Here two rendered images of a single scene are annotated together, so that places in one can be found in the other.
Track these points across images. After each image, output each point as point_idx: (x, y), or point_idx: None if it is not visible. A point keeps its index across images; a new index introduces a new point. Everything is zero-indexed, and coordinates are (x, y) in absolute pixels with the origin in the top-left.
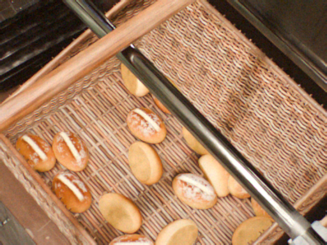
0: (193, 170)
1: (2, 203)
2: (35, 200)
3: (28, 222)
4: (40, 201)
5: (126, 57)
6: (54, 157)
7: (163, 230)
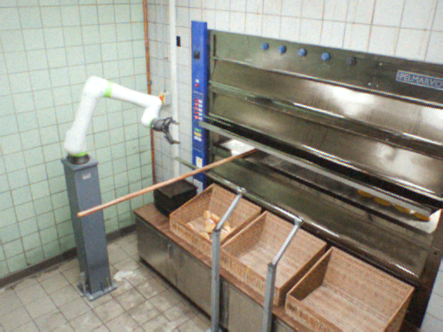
0: None
1: (172, 239)
2: (181, 238)
3: (179, 242)
4: (182, 236)
5: (205, 172)
6: None
7: None
